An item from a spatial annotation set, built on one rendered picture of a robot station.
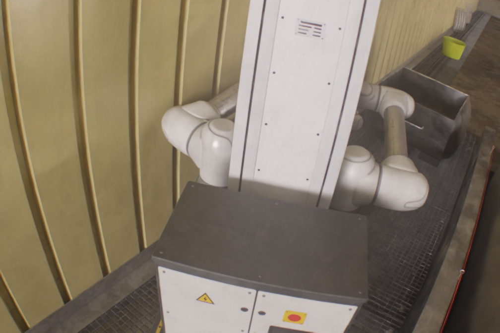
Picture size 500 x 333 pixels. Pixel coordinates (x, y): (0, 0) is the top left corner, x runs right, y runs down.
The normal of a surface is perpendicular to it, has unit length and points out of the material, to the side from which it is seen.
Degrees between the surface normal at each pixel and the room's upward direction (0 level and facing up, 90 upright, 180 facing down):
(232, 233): 0
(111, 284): 90
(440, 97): 89
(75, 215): 90
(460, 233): 2
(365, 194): 92
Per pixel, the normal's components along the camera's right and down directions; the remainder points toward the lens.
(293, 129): -0.16, 0.51
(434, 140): -0.60, 0.36
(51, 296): 0.81, 0.40
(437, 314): 0.13, -0.84
